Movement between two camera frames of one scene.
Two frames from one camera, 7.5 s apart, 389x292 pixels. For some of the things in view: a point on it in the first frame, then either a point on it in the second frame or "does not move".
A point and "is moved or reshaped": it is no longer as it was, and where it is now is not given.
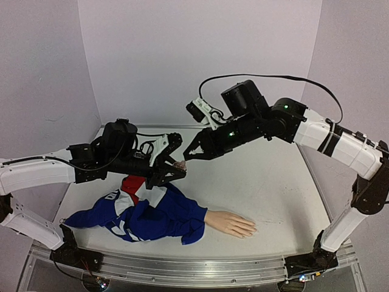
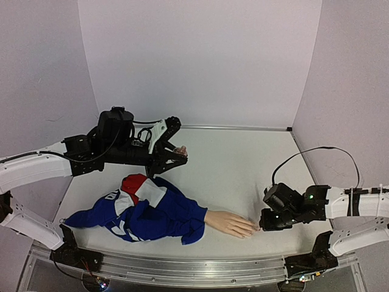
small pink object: x=180 y=165 is moved or reshaped
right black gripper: x=205 y=143 -> x=265 y=221
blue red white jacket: x=137 y=213 does not move
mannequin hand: x=230 y=222 does not move
